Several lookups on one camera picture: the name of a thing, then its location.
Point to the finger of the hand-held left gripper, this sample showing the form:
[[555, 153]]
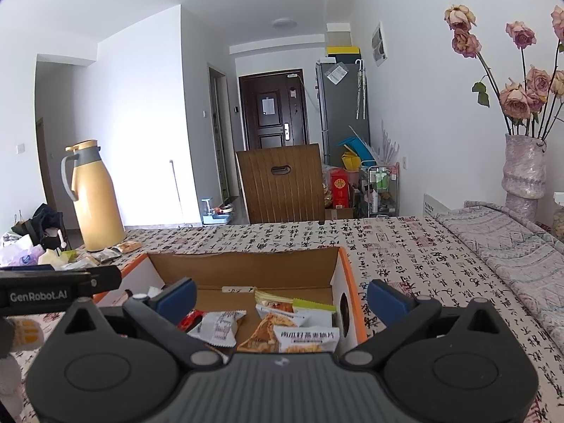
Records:
[[105, 280]]

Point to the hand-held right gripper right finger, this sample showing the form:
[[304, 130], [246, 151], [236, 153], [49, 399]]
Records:
[[390, 302]]

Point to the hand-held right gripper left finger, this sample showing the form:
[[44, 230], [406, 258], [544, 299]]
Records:
[[176, 302]]

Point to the red cardboard box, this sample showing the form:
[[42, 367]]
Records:
[[348, 317]]

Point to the white packet orange corner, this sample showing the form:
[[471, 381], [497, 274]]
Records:
[[218, 328]]

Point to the short green white packet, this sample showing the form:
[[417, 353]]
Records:
[[315, 313]]

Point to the small orange snack packet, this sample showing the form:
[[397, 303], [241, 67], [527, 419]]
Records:
[[277, 306]]

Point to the flat white green packet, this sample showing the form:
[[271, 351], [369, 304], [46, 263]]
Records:
[[107, 256]]

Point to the cream crumpled bag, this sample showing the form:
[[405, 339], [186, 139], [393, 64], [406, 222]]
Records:
[[50, 259]]

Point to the purple tissue pack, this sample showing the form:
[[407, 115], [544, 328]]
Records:
[[22, 257]]

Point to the flat orange packet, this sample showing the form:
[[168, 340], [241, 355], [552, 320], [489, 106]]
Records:
[[130, 247]]

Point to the lime green snack packet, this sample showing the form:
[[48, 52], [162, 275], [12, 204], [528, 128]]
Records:
[[70, 255]]

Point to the white plastic bag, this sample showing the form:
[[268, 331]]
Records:
[[17, 242]]

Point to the black bag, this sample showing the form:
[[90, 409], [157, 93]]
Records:
[[46, 224]]

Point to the yellow thermos jug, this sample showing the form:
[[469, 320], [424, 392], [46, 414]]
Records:
[[99, 202]]

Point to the light blue plastic basket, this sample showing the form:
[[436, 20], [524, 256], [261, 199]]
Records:
[[216, 213]]

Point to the red gift box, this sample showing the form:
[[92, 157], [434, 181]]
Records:
[[339, 187]]

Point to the grey patterned cloth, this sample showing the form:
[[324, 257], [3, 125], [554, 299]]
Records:
[[506, 246]]

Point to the clear bag of food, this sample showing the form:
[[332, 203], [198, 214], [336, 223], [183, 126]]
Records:
[[327, 185]]

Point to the wooden chair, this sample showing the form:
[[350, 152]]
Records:
[[282, 194]]

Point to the bundle of white sticks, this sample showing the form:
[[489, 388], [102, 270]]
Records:
[[387, 143]]

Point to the blue plastic dustpan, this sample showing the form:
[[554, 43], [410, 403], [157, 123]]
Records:
[[352, 147]]

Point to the pink wrapped vase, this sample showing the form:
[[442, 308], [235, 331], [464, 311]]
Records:
[[524, 176]]

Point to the grey refrigerator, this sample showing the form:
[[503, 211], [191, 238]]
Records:
[[341, 114]]

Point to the dark brown door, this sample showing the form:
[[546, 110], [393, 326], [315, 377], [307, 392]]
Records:
[[271, 110]]

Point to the white folded umbrella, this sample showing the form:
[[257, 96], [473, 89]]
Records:
[[361, 88]]

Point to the white paper sheet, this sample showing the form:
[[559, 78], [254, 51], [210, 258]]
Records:
[[336, 73]]

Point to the dried pink roses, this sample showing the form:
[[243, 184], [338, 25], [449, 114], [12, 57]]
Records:
[[517, 97]]

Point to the yellow black box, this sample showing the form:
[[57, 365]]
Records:
[[343, 54]]

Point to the ceiling lamp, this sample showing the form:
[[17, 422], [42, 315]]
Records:
[[284, 22]]

